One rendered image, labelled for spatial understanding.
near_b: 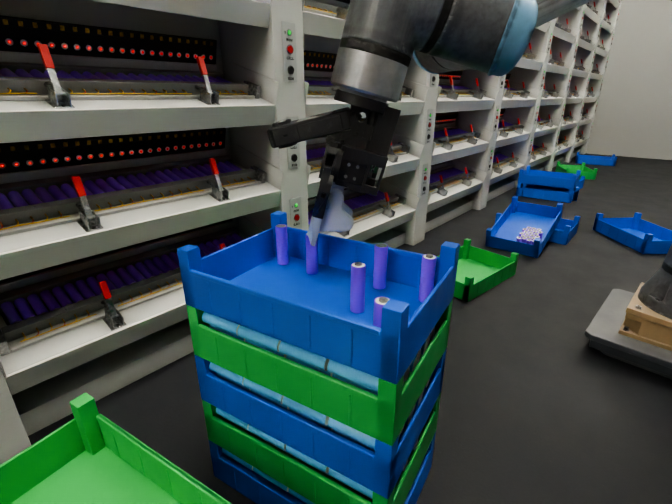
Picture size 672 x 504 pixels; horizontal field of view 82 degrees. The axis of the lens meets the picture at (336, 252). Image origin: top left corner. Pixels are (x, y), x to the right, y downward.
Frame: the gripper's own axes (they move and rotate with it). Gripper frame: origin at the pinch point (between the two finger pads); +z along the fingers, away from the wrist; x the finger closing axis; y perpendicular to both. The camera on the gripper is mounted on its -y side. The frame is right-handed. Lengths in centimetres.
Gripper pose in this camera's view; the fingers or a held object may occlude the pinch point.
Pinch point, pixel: (310, 233)
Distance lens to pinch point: 57.4
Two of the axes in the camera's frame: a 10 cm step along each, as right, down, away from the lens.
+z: -2.6, 8.9, 3.7
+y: 9.7, 2.4, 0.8
